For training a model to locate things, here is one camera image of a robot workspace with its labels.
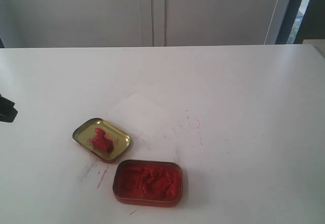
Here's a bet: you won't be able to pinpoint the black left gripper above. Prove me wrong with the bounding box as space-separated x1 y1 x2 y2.
0 95 18 123

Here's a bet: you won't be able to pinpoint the red rubber stamp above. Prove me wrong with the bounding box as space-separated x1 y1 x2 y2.
91 127 113 153

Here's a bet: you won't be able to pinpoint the red ink paste tin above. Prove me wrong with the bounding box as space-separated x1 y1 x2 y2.
112 159 183 207

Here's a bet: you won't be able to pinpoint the gold tin lid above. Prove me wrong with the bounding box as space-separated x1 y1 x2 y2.
72 118 132 163

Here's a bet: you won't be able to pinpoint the white cabinet doors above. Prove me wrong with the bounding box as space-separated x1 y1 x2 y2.
2 0 289 47

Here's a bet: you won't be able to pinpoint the white paper sheet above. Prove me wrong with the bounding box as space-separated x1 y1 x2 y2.
108 93 170 135

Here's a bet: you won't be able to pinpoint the adjacent white side table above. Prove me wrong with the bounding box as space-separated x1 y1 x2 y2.
303 39 325 56

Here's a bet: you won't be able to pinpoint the thin white hanging cord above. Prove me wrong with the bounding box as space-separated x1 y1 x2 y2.
264 0 286 44

